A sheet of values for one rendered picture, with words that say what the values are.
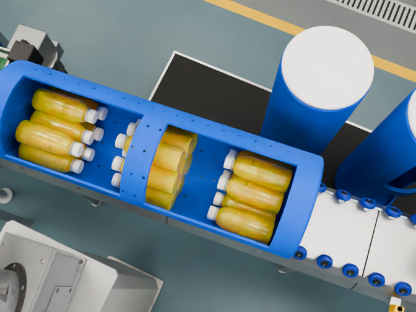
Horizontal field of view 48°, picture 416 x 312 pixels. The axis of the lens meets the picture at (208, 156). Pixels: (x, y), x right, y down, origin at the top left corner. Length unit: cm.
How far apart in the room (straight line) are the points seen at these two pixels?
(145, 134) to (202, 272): 127
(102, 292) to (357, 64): 97
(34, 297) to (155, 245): 140
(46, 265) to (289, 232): 55
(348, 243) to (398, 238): 15
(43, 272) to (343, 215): 87
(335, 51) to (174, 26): 140
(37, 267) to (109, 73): 177
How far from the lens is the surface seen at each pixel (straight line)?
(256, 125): 232
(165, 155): 121
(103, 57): 270
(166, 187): 124
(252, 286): 233
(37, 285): 100
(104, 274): 121
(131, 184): 119
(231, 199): 132
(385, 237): 149
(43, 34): 181
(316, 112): 145
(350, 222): 147
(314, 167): 118
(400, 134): 154
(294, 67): 146
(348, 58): 151
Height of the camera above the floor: 233
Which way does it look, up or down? 74 degrees down
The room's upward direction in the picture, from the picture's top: 4 degrees counter-clockwise
